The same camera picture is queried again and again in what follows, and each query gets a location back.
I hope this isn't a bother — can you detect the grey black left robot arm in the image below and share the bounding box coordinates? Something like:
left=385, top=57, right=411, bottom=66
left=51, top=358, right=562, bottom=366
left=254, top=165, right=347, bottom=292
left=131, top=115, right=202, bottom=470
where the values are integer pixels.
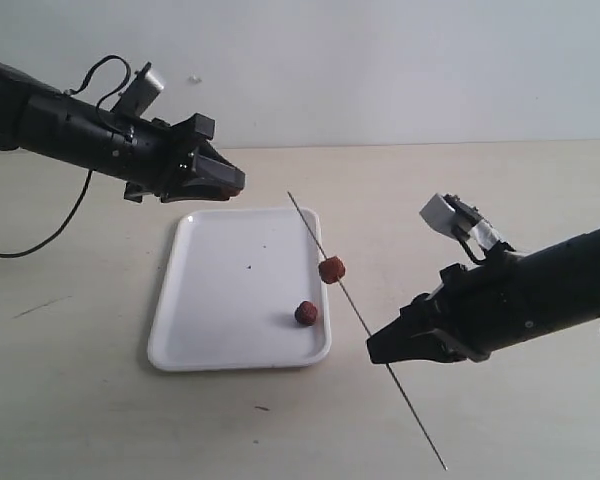
left=0, top=63, right=246, bottom=203

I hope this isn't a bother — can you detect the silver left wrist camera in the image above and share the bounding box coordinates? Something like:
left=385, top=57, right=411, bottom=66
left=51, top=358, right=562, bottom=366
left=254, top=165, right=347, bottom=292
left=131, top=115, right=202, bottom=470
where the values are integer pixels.
left=111, top=62, right=165, bottom=117

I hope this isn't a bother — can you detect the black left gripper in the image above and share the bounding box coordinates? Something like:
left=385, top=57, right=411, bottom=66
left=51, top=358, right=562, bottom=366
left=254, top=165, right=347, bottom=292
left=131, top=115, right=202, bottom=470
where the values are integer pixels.
left=107, top=113, right=246, bottom=203

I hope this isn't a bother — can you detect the thin metal skewer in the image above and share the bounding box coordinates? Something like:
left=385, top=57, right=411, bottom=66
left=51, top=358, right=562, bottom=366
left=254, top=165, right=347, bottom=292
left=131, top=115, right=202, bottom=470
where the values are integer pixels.
left=286, top=190, right=449, bottom=472

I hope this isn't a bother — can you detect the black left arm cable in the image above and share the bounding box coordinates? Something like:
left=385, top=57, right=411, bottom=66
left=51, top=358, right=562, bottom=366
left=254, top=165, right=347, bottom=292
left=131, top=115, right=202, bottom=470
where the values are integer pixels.
left=0, top=54, right=134, bottom=259

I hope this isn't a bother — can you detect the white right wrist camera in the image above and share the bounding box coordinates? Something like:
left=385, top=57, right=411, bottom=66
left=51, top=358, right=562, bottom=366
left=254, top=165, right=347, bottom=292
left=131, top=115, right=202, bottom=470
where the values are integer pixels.
left=419, top=193, right=504, bottom=251

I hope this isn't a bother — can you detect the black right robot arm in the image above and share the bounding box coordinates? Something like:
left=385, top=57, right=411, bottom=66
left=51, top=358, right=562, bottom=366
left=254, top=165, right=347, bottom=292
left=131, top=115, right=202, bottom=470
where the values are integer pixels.
left=366, top=229, right=600, bottom=364

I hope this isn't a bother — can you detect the red ball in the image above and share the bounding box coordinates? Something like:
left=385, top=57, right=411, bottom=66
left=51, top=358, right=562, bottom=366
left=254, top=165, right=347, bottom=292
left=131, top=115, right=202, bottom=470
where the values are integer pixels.
left=318, top=256, right=346, bottom=285
left=222, top=188, right=242, bottom=197
left=294, top=301, right=318, bottom=326

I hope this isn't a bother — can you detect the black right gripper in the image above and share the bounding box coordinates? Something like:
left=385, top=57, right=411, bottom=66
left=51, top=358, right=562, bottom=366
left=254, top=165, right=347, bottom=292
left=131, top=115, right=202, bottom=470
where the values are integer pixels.
left=366, top=264, right=520, bottom=364

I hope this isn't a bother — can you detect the white plastic tray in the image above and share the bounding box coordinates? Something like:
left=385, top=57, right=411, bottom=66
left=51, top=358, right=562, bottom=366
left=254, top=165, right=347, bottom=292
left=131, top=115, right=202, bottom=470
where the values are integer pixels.
left=147, top=207, right=332, bottom=372

